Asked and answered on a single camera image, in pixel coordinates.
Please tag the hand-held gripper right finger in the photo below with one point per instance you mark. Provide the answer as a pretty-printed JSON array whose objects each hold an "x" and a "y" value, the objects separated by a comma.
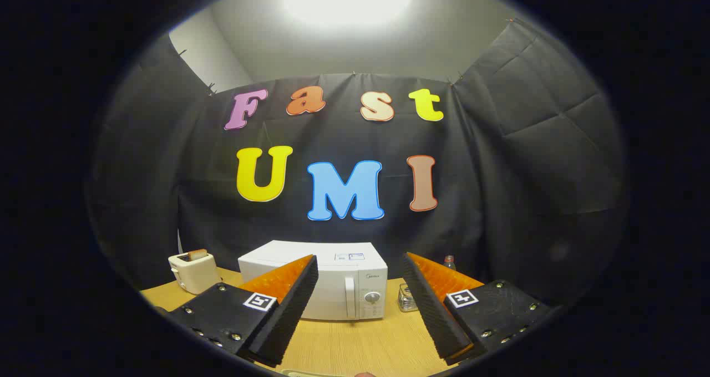
[{"x": 432, "y": 310}]

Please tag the clear plastic water bottle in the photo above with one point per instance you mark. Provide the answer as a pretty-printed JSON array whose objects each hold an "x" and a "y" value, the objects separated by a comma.
[{"x": 450, "y": 264}]

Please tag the cream rectangular plate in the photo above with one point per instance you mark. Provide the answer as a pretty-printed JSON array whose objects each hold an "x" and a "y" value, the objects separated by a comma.
[{"x": 310, "y": 373}]

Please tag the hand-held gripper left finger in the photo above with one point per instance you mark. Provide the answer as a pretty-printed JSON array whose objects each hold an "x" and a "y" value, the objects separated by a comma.
[{"x": 288, "y": 310}]

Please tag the white microwave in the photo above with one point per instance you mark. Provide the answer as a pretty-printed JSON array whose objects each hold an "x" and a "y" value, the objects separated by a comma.
[{"x": 338, "y": 277}]

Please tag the toast slice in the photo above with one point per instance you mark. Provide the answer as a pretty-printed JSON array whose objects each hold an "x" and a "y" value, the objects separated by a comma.
[{"x": 197, "y": 254}]

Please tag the white toaster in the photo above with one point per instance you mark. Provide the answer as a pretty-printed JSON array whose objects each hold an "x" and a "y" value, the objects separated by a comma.
[{"x": 194, "y": 274}]

